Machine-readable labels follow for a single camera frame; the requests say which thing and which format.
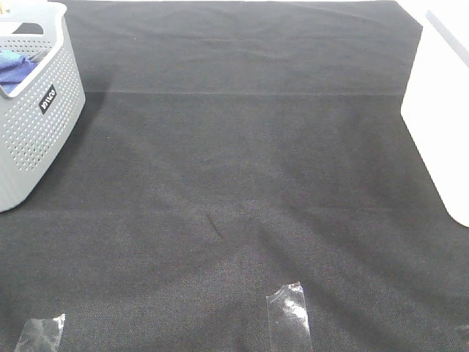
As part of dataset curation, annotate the blue microfibre towel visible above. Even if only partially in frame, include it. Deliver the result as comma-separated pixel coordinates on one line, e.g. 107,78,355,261
0,50,37,94

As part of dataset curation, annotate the black fabric table mat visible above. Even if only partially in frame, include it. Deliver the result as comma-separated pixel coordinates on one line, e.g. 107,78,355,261
1,1,468,351

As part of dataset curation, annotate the clear tape strip centre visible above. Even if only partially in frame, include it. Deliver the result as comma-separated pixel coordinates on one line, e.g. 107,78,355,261
266,282,313,352

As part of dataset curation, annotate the clear tape strip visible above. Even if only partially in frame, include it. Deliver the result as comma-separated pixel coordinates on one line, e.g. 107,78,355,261
14,314,66,352
266,282,313,352

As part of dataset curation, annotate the grey perforated plastic basket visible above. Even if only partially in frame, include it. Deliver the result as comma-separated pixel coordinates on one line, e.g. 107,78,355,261
1,1,86,211

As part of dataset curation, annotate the white plastic storage box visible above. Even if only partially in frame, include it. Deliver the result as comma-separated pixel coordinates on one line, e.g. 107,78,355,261
401,1,468,226

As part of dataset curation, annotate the grey cloth in basket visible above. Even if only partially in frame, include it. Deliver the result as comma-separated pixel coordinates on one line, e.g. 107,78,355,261
29,50,48,64

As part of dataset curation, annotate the clear tape strip left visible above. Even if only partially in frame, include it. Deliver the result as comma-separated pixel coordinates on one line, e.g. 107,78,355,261
14,314,66,352

